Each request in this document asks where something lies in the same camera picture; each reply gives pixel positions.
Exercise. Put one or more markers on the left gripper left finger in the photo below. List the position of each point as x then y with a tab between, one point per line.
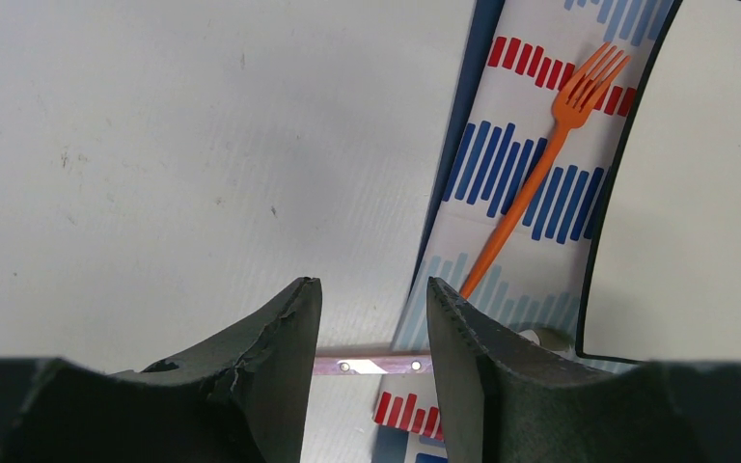
241	395

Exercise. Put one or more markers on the white square plate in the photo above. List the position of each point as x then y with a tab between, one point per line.
663	278

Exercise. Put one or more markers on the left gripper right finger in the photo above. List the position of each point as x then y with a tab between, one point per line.
503	398

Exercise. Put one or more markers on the silver spoon pink handle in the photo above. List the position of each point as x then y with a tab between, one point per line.
421	362

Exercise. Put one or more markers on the orange plastic fork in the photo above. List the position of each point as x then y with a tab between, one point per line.
571	109

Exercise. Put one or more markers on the patterned cloth napkin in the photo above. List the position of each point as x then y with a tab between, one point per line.
518	55

